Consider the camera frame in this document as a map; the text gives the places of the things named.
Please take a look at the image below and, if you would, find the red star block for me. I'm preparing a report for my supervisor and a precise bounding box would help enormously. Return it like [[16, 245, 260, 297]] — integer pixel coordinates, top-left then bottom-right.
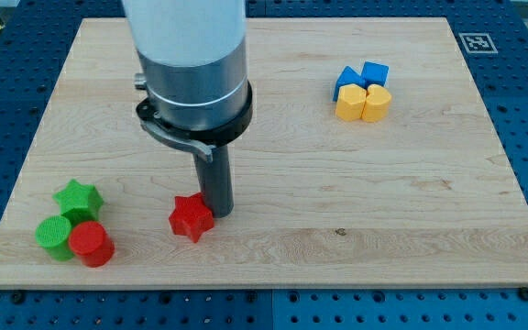
[[169, 192, 215, 243]]

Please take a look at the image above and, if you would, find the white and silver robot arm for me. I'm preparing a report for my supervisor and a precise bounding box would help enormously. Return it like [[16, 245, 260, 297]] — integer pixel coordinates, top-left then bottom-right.
[[122, 0, 251, 162]]

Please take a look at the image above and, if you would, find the green star block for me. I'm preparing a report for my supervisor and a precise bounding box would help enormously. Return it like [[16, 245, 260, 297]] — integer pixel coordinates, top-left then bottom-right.
[[52, 179, 105, 226]]

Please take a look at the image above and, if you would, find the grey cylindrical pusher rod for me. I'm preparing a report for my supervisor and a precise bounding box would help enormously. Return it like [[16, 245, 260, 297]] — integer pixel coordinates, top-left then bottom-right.
[[193, 146, 234, 218]]

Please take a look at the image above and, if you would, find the light wooden board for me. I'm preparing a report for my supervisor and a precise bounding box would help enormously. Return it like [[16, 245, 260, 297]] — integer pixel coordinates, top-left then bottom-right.
[[0, 17, 528, 291]]

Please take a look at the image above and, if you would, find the yellow hexagon block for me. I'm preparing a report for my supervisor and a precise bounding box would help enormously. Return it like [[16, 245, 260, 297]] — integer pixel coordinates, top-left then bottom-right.
[[335, 83, 367, 121]]

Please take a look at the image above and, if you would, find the blue triangular block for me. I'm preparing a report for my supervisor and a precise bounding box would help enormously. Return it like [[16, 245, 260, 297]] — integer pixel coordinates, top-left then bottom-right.
[[333, 66, 366, 102]]

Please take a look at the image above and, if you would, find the yellow heart block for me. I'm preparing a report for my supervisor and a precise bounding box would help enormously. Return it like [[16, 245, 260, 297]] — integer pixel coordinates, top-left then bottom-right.
[[361, 84, 392, 123]]

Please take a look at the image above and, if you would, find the blue cube block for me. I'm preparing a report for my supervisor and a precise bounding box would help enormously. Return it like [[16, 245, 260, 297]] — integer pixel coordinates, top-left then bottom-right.
[[361, 61, 390, 88]]

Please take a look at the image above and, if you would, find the red cylinder block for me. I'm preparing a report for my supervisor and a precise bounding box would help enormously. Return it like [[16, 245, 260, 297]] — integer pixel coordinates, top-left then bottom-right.
[[68, 221, 115, 268]]

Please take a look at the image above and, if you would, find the green cylinder block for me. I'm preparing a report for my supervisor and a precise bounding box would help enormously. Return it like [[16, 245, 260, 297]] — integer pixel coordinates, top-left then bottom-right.
[[35, 215, 74, 261]]

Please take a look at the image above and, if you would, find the white fiducial marker tag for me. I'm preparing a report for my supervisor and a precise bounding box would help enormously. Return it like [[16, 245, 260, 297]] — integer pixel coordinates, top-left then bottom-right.
[[458, 32, 498, 54]]

